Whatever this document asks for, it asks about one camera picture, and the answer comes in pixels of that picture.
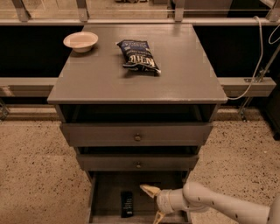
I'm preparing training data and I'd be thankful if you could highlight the grey bottom drawer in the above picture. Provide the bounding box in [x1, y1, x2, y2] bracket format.
[88, 171, 186, 224]

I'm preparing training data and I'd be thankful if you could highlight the metal railing frame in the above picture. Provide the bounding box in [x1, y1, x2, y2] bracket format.
[0, 0, 280, 100]

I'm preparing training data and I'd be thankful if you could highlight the grey wooden drawer cabinet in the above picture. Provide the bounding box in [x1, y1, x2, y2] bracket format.
[46, 23, 228, 224]

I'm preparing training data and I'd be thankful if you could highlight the brass middle drawer knob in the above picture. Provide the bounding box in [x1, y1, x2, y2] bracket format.
[136, 162, 142, 169]

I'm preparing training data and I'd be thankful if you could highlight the brass top drawer knob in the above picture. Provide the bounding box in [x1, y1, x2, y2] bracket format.
[134, 133, 142, 142]

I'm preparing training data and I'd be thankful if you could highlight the grey top drawer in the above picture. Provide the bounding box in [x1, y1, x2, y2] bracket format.
[60, 122, 213, 147]

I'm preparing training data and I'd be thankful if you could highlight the brass drawer knob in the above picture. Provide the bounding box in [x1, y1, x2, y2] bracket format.
[136, 162, 142, 169]
[134, 133, 142, 142]

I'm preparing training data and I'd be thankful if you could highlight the white cable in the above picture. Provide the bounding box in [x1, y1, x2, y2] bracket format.
[227, 16, 280, 102]

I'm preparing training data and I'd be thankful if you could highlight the grey drawer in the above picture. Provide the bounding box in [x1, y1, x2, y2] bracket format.
[88, 171, 186, 224]
[77, 154, 199, 172]
[60, 122, 213, 147]

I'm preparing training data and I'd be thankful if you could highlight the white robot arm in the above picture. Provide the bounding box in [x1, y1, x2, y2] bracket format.
[140, 181, 280, 224]

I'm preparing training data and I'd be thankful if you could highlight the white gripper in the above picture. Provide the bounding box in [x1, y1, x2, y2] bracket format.
[140, 185, 185, 224]

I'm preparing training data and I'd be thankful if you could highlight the white ceramic bowl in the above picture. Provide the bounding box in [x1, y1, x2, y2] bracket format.
[63, 31, 98, 53]

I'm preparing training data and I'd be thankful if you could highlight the blue kettle chips bag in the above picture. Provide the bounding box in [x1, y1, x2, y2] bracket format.
[116, 39, 161, 74]

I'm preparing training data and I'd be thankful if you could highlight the grey middle drawer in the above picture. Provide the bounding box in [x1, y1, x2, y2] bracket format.
[77, 154, 199, 172]

